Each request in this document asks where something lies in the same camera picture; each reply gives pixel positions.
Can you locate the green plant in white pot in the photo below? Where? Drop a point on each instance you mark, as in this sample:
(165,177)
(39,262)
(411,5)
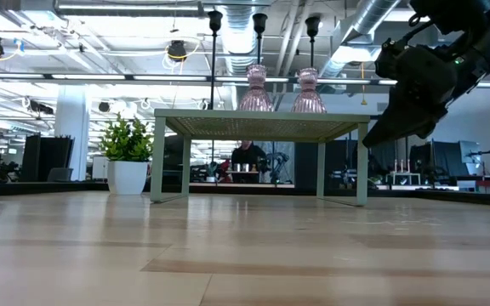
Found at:
(127,174)

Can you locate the dark computer monitors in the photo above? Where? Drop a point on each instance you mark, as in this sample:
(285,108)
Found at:
(440,159)

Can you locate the large silver ventilation duct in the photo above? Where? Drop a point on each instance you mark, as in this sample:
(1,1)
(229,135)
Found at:
(364,21)

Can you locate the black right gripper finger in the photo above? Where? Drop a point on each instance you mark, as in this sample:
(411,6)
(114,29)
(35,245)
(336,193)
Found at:
(406,121)

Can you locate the black table frame rail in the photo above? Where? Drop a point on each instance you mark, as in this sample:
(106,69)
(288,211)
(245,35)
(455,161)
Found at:
(36,187)

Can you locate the black cabinet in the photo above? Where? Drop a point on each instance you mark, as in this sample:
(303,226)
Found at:
(41,157)

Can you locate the tall black candlestick holder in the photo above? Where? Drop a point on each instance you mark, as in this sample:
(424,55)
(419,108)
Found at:
(260,21)
(215,19)
(312,24)

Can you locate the white rack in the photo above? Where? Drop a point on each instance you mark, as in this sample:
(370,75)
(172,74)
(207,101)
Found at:
(402,176)

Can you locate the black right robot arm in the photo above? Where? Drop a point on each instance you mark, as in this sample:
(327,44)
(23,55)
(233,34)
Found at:
(483,42)

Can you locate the pink ribbed glass candle holder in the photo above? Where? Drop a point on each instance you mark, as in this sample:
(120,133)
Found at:
(309,102)
(256,100)

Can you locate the person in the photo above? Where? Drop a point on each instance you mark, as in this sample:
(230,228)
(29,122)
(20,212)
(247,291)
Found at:
(247,159)

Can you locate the long ceiling light strip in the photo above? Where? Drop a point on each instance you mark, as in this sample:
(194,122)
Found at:
(100,77)

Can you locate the white pillar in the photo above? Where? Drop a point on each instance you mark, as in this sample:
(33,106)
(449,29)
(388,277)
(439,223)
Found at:
(72,127)

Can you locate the green perforated metal shelf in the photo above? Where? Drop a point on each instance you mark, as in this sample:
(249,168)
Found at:
(262,125)

